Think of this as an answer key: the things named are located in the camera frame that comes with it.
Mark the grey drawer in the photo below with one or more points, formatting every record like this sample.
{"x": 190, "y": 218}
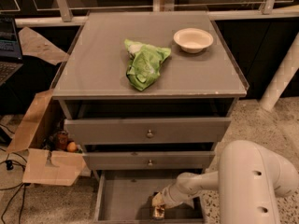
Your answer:
{"x": 147, "y": 131}
{"x": 148, "y": 160}
{"x": 124, "y": 197}

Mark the white paper bowl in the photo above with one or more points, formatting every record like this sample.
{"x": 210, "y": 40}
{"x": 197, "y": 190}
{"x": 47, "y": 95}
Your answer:
{"x": 193, "y": 40}

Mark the cardboard sheet piece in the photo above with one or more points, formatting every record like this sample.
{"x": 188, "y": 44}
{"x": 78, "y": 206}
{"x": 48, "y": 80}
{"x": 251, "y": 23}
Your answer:
{"x": 36, "y": 45}

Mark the grey middle drawer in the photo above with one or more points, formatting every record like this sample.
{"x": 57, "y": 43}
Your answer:
{"x": 148, "y": 160}

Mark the orange fruit in box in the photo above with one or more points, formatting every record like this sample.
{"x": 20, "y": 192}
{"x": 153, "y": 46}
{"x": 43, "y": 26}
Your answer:
{"x": 72, "y": 147}

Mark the metal window railing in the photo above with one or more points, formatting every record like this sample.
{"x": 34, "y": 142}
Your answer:
{"x": 37, "y": 13}

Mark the dark jar in box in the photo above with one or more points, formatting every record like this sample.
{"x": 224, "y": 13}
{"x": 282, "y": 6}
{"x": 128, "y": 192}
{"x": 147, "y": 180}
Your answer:
{"x": 61, "y": 140}

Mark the open laptop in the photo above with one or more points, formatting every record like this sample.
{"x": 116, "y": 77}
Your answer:
{"x": 10, "y": 48}

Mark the grey drawer cabinet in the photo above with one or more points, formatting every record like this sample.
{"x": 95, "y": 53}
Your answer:
{"x": 94, "y": 84}

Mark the grey top drawer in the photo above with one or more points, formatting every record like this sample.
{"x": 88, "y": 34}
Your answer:
{"x": 147, "y": 131}

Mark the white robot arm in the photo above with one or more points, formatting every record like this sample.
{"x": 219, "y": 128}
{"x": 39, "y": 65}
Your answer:
{"x": 254, "y": 177}

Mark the orange soda can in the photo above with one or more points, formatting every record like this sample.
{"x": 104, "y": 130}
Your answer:
{"x": 158, "y": 212}

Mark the brown cardboard box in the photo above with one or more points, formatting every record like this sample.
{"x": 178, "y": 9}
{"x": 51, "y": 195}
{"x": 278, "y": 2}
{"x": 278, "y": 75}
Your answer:
{"x": 45, "y": 167}

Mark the grey bottom drawer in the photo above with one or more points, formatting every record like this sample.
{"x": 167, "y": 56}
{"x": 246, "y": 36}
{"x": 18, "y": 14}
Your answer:
{"x": 124, "y": 197}

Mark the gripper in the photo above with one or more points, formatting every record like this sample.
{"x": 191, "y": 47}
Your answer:
{"x": 170, "y": 197}

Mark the green chip bag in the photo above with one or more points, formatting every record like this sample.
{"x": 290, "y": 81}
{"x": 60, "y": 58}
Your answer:
{"x": 143, "y": 69}

